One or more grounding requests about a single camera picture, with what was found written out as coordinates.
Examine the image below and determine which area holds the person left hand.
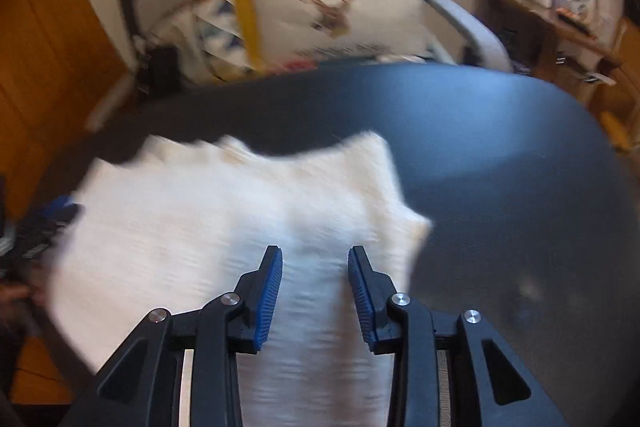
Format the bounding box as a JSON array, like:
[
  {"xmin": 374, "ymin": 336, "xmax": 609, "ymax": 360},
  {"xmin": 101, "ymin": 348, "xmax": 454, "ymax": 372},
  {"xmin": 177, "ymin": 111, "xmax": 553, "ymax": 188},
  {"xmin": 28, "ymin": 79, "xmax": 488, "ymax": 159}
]
[{"xmin": 0, "ymin": 282, "xmax": 32, "ymax": 317}]

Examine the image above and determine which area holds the wooden chair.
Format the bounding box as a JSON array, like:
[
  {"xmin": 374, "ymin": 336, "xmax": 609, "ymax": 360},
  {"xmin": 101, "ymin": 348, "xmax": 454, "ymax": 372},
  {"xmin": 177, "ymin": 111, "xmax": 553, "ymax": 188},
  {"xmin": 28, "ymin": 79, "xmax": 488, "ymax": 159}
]
[{"xmin": 599, "ymin": 17, "xmax": 639, "ymax": 154}]

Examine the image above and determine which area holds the black handbag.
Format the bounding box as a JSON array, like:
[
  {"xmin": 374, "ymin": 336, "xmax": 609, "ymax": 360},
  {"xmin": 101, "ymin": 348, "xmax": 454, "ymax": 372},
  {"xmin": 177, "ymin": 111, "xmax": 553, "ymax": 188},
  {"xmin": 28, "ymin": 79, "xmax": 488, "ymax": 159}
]
[{"xmin": 136, "ymin": 46, "xmax": 182, "ymax": 104}]

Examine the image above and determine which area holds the white knitted sweater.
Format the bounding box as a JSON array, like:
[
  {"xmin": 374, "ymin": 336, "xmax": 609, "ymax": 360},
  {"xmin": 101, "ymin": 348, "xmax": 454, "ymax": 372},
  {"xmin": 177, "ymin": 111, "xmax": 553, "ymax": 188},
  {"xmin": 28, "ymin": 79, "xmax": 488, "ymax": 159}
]
[{"xmin": 47, "ymin": 132, "xmax": 432, "ymax": 426}]

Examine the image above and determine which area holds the pink cloth on seat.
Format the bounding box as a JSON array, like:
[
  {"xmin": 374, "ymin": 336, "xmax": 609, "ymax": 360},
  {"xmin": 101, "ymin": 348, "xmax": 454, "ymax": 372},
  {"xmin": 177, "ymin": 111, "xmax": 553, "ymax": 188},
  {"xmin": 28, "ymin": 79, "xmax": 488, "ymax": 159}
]
[{"xmin": 270, "ymin": 60, "xmax": 318, "ymax": 74}]

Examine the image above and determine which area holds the wooden side table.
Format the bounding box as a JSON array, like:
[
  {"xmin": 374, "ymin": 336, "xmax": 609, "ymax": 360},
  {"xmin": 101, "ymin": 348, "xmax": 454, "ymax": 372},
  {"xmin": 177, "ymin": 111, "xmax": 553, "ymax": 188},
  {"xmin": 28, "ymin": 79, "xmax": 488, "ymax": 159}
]
[{"xmin": 487, "ymin": 0, "xmax": 622, "ymax": 106}]

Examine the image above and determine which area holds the deer print cushion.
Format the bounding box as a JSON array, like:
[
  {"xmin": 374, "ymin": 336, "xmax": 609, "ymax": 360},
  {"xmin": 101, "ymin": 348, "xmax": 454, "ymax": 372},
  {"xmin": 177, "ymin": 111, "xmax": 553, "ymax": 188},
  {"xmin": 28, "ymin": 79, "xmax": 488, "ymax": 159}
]
[{"xmin": 252, "ymin": 0, "xmax": 430, "ymax": 66}]

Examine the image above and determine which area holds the triangle pattern cushion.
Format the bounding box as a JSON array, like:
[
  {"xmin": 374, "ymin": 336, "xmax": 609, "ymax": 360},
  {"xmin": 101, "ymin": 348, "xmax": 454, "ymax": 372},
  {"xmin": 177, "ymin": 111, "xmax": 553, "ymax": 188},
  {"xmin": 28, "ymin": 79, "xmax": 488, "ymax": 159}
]
[{"xmin": 150, "ymin": 0, "xmax": 254, "ymax": 86}]

